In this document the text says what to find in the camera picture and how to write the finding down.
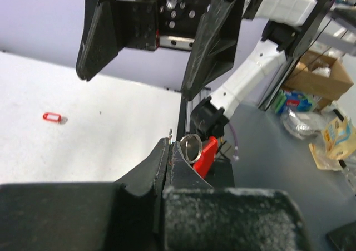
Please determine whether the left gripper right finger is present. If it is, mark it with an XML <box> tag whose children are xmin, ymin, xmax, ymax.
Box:
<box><xmin>162</xmin><ymin>144</ymin><xmax>310</xmax><ymax>250</ymax></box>

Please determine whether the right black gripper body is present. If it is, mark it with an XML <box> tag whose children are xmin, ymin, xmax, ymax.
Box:
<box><xmin>116</xmin><ymin>0</ymin><xmax>211</xmax><ymax>51</ymax></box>

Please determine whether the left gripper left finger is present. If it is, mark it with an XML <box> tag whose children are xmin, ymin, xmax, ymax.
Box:
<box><xmin>1</xmin><ymin>138</ymin><xmax>170</xmax><ymax>250</ymax></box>

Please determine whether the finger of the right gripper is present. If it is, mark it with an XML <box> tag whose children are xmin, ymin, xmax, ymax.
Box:
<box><xmin>181</xmin><ymin>0</ymin><xmax>245</xmax><ymax>100</ymax></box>
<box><xmin>76</xmin><ymin>0</ymin><xmax>123</xmax><ymax>81</ymax></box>

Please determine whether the silver keyring with red tag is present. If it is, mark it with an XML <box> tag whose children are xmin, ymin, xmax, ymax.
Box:
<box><xmin>166</xmin><ymin>134</ymin><xmax>218</xmax><ymax>186</ymax></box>

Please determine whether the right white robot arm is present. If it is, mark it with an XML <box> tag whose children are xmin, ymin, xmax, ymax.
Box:
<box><xmin>76</xmin><ymin>0</ymin><xmax>322</xmax><ymax>139</ymax></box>

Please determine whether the red key tag on table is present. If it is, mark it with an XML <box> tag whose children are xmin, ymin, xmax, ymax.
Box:
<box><xmin>42</xmin><ymin>112</ymin><xmax>68</xmax><ymax>124</ymax></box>

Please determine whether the blue green packet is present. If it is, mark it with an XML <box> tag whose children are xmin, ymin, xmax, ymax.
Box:
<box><xmin>272</xmin><ymin>89</ymin><xmax>316</xmax><ymax>114</ymax></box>

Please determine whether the cardboard box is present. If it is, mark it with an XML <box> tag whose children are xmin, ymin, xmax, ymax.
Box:
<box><xmin>283</xmin><ymin>51</ymin><xmax>354</xmax><ymax>109</ymax></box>

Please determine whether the foil wrapped bundle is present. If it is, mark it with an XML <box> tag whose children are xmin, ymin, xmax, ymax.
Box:
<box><xmin>280</xmin><ymin>108</ymin><xmax>327</xmax><ymax>139</ymax></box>

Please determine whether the yellow paper bag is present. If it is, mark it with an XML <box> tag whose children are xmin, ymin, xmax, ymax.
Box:
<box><xmin>308</xmin><ymin>117</ymin><xmax>355</xmax><ymax>171</ymax></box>

